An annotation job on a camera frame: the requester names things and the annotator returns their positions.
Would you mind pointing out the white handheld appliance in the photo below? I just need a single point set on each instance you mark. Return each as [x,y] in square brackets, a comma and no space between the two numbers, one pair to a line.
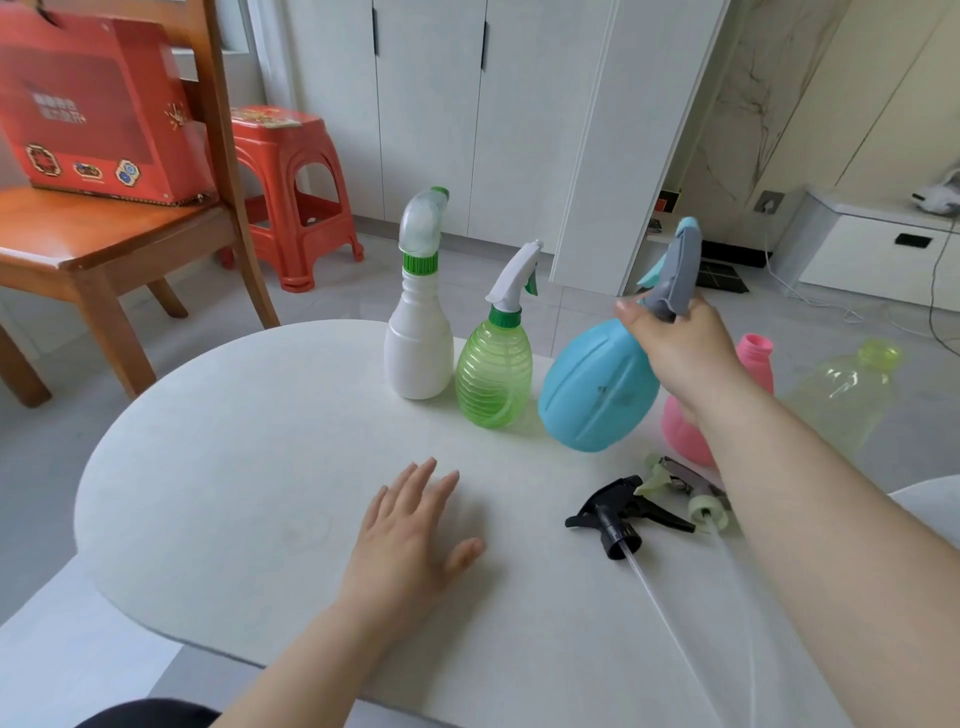
[941,195]

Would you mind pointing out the person's dark clothing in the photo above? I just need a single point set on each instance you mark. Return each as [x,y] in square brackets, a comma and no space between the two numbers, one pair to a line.
[150,716]

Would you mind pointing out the brown wooden chair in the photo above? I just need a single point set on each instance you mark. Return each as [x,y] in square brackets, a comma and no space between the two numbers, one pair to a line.
[112,240]

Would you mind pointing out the red gift box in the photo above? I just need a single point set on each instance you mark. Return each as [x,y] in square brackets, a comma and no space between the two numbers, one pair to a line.
[90,105]

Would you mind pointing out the green ribbed spray bottle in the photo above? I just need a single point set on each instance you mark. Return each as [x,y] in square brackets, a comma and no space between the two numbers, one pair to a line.
[493,379]

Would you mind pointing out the white round seat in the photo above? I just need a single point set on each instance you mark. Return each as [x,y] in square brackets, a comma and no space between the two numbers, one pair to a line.
[930,510]

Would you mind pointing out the pale green spray trigger head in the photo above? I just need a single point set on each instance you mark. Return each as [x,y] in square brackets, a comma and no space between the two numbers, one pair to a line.
[705,510]

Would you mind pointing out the pink plastic bottle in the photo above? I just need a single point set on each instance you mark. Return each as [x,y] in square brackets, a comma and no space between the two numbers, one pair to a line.
[679,431]

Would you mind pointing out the black spray trigger head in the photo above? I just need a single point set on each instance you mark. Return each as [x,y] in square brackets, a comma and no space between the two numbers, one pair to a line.
[611,514]

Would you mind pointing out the black floor tray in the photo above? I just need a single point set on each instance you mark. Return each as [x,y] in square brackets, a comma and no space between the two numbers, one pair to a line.
[724,276]

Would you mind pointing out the white wardrobe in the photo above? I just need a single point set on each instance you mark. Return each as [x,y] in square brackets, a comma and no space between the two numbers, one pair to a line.
[525,112]

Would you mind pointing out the person's right forearm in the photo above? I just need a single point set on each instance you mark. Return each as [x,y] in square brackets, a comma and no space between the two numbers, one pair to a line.
[825,540]

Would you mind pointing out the person's right hand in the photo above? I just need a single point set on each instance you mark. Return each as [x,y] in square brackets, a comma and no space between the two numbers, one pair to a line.
[694,356]

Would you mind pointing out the person's right fingers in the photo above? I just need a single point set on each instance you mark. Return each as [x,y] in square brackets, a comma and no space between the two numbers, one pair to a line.
[634,313]

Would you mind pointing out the person's left hand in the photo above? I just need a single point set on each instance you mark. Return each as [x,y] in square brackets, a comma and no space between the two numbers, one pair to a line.
[401,547]

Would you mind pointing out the grey wall socket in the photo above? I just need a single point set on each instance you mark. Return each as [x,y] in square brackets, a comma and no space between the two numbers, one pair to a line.
[768,202]

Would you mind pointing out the person's left forearm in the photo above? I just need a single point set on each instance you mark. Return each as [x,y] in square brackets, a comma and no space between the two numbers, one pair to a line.
[300,675]

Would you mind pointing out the person's left little finger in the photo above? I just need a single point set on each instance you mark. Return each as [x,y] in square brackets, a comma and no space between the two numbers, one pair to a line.
[375,506]

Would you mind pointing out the person's left middle finger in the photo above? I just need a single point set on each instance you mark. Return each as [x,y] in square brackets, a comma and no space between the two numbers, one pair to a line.
[421,486]

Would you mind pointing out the red plastic stool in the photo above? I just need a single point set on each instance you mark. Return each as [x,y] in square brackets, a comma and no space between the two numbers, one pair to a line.
[296,225]

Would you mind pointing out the white spray bottle green collar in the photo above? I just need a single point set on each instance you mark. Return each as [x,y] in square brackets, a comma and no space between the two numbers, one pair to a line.
[418,345]

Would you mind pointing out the blue spray bottle grey head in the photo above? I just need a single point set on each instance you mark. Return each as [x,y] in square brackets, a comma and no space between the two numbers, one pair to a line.
[592,382]

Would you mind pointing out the pale green transparent bottle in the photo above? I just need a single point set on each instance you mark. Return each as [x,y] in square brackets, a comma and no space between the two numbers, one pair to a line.
[840,405]

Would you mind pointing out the white low cabinet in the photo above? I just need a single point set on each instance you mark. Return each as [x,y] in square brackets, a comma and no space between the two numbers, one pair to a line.
[862,251]

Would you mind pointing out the person's left thumb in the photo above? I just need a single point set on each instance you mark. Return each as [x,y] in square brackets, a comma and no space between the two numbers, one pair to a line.
[463,559]

